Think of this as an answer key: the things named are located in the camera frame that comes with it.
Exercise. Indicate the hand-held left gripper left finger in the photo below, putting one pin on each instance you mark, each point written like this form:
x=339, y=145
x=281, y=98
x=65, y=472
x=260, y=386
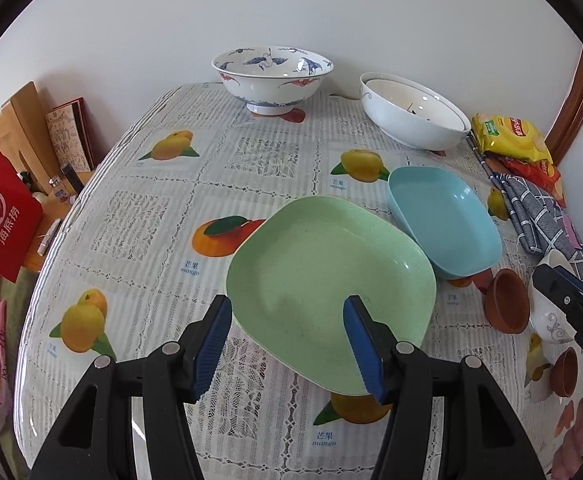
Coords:
x=214, y=345

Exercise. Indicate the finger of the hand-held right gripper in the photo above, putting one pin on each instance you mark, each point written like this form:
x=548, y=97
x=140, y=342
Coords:
x=579, y=282
x=554, y=285

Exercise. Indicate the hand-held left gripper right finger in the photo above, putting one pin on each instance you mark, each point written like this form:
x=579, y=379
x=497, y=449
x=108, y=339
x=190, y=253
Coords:
x=364, y=350

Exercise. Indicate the small white swirl bowl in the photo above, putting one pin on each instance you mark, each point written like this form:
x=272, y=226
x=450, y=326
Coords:
x=546, y=322

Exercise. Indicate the small brown bowl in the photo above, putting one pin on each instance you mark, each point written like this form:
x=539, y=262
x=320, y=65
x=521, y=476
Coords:
x=509, y=305
x=564, y=372

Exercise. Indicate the green square plate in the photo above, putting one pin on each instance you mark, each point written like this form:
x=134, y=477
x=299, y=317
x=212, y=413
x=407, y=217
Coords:
x=321, y=260

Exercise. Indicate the grey checked cloth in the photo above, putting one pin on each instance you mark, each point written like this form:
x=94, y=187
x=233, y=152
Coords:
x=536, y=210

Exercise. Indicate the red chip bag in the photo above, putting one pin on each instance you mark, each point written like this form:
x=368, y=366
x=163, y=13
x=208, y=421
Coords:
x=541, y=175

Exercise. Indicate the blue square plate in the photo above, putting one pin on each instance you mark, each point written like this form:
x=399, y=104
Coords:
x=441, y=215

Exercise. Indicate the yellow chip bag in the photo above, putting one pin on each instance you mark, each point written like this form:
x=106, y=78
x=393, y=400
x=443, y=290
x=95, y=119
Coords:
x=511, y=135

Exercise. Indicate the large white bowl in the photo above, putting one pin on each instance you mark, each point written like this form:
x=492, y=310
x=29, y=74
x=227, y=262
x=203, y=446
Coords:
x=401, y=127

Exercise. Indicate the red paper bag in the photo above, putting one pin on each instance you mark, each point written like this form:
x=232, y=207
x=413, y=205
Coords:
x=1, y=215

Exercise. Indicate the patterned book box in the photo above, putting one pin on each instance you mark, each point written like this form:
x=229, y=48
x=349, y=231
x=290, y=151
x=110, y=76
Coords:
x=69, y=135

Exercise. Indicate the blue crane pattern bowl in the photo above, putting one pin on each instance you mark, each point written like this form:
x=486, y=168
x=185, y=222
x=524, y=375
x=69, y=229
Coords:
x=271, y=90

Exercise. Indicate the wooden door frame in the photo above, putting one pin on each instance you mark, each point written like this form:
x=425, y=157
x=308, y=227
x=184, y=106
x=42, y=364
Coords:
x=576, y=105

